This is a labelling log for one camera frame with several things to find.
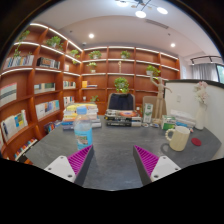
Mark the cream mug with beaded handle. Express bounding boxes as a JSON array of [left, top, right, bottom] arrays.
[[165, 125, 191, 152]]

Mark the dark office chair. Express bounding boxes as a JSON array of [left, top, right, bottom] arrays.
[[107, 92, 136, 112]]

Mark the stack of colourful books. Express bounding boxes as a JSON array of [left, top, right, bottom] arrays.
[[61, 102, 103, 131]]

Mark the branched round-bulb ceiling lamp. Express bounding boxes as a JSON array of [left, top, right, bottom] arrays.
[[114, 0, 169, 19]]

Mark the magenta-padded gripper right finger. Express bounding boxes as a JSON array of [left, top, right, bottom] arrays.
[[132, 144, 182, 187]]

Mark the small green box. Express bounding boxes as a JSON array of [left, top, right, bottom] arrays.
[[161, 114, 177, 131]]

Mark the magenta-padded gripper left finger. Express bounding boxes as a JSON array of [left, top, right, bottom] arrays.
[[43, 144, 95, 187]]

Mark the white vase with pink flowers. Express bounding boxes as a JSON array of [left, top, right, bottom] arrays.
[[193, 80, 210, 131]]

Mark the window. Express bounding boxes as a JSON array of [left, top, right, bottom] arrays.
[[215, 63, 224, 84]]

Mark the stack of white books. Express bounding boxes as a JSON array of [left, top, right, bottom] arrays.
[[170, 109, 197, 129]]

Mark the wooden artist mannequin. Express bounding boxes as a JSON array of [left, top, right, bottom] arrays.
[[149, 73, 173, 126]]

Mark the tan chair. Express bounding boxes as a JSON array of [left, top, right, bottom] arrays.
[[142, 95, 168, 118]]

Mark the green and white carton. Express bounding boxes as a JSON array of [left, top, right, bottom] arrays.
[[142, 102, 154, 124]]

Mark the grey curtain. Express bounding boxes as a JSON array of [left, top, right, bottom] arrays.
[[191, 63, 219, 83]]

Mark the wooden lit shelf unit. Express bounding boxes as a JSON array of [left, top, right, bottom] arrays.
[[0, 22, 181, 164]]

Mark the clear blue-capped water bottle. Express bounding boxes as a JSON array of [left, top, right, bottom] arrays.
[[73, 105, 94, 151]]

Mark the flat round red coaster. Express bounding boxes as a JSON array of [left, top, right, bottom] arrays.
[[190, 137, 203, 147]]

